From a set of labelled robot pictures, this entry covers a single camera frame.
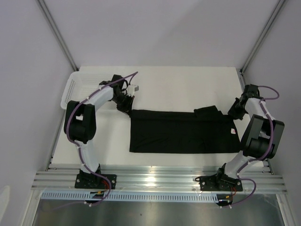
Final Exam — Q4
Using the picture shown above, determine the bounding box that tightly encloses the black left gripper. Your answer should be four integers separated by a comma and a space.
111, 93, 135, 117

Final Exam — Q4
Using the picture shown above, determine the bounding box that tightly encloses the black t-shirt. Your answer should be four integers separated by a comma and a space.
129, 105, 240, 154

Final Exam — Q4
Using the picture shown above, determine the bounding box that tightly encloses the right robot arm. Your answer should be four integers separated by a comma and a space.
214, 84, 285, 190

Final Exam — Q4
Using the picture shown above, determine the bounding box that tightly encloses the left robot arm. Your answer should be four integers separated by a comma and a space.
63, 72, 139, 188

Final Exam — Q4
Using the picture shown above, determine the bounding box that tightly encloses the white plastic basket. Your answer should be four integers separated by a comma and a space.
60, 72, 113, 110

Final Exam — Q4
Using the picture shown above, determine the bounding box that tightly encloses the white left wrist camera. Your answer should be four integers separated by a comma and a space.
127, 85, 139, 97

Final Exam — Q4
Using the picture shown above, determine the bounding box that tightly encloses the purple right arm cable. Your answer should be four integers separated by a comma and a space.
220, 85, 280, 209

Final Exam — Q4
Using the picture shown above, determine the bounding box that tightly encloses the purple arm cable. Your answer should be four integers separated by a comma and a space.
220, 85, 280, 209
64, 71, 139, 208

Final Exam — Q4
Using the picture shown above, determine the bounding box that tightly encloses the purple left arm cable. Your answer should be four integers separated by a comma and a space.
64, 71, 139, 208

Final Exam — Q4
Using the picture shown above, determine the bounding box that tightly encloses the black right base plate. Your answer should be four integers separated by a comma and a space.
198, 175, 243, 192

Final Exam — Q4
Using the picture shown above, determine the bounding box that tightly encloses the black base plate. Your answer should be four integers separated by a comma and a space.
74, 173, 117, 189
198, 175, 243, 192

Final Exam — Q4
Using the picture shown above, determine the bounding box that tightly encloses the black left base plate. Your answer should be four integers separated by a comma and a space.
74, 173, 117, 189

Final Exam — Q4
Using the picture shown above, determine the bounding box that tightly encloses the aluminium mounting rail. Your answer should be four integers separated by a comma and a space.
32, 164, 287, 194

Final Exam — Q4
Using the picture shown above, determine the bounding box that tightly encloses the white slotted cable duct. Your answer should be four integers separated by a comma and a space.
41, 190, 218, 203

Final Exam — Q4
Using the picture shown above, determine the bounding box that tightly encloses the right aluminium frame post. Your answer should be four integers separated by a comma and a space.
239, 0, 288, 76

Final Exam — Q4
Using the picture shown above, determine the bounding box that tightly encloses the aluminium frame post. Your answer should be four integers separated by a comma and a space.
35, 0, 79, 72
239, 0, 288, 76

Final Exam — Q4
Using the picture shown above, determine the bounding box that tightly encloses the left aluminium frame post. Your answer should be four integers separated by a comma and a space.
35, 0, 79, 72

